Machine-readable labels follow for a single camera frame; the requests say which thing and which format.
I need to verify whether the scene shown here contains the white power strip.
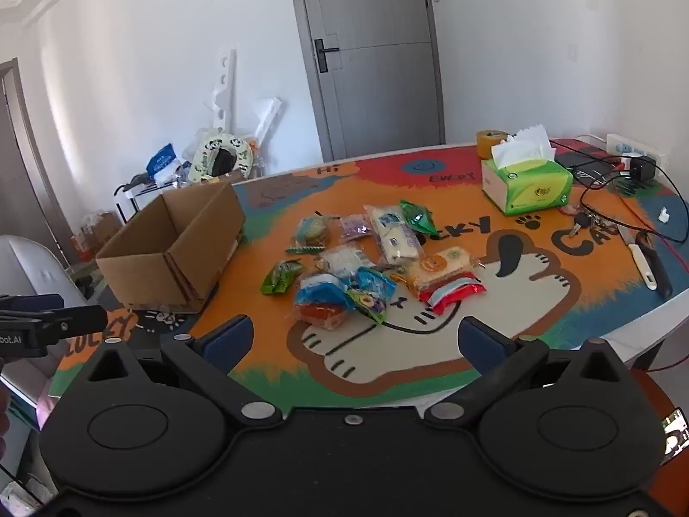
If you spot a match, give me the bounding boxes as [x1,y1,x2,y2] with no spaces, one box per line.
[606,134,669,169]

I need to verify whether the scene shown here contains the colourful cartoon table mat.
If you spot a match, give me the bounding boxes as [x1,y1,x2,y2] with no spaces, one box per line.
[48,143,689,407]

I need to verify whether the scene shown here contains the grey door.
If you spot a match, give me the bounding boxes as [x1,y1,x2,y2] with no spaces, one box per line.
[286,0,447,163]

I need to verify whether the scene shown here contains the white handled knife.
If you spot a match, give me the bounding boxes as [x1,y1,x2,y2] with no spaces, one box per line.
[616,223,660,292]

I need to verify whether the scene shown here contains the short white foam piece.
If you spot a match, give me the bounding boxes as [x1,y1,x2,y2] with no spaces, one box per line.
[252,97,284,144]

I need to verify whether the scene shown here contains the orange cracker packet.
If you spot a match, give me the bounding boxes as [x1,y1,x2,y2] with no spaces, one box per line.
[392,245,475,297]

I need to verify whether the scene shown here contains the white chair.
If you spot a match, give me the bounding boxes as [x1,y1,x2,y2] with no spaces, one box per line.
[0,234,90,313]

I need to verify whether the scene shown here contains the cardboard boxes on floor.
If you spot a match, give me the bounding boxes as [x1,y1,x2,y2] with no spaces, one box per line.
[71,212,123,260]

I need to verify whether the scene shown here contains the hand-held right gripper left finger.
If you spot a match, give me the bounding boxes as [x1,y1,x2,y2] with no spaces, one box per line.
[82,315,284,435]

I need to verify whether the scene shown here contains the brown cardboard box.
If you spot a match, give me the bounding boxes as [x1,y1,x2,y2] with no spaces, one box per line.
[96,180,247,313]

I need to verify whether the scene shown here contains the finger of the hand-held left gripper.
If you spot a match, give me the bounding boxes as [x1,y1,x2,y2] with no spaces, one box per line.
[45,305,109,346]
[0,293,65,313]

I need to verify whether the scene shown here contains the bunch of keys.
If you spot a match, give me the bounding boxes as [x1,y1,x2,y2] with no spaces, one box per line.
[559,205,599,239]

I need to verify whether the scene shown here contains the green tissue box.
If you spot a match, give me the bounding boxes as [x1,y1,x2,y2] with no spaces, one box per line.
[481,125,574,217]

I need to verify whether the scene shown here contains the clear white cake packet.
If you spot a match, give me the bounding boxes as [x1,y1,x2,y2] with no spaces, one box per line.
[315,243,376,280]

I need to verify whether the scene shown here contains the black charger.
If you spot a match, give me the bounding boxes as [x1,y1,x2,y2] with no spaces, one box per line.
[629,155,658,182]

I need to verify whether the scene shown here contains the blue and purple snack packet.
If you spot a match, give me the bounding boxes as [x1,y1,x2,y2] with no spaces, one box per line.
[347,266,398,327]

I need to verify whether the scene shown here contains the black notebook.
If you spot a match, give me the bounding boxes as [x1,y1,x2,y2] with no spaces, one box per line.
[550,139,621,185]

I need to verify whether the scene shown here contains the brown wooden door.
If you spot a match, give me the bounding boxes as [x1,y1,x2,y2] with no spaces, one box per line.
[0,58,73,267]

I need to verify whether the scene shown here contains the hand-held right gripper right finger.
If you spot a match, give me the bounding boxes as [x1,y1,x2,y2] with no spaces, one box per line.
[425,317,628,435]

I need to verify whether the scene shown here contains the black door handle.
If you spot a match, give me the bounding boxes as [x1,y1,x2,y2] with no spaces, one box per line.
[313,39,340,74]

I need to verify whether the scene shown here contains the blue plastic bag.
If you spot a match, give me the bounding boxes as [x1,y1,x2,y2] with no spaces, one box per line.
[147,143,182,177]

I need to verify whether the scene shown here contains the blue and orange snack packet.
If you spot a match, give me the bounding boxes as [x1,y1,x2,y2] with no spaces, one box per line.
[292,272,356,329]

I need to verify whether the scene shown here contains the yellow tape roll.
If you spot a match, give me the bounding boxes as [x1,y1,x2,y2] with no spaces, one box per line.
[476,129,510,160]

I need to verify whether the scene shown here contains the light green snack packet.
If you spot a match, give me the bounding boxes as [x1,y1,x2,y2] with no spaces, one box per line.
[261,259,305,296]

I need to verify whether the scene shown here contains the black knife sheath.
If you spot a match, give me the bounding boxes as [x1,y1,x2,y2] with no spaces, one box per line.
[635,231,675,299]

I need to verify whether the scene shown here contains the dark green snack packet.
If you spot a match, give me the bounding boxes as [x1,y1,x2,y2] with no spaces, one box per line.
[399,200,438,235]

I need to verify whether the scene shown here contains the red white striped snack packet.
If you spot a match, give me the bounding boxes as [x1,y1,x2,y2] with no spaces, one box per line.
[419,274,488,314]

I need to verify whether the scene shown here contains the green biscuit packet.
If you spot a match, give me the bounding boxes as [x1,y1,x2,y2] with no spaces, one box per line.
[285,216,330,255]

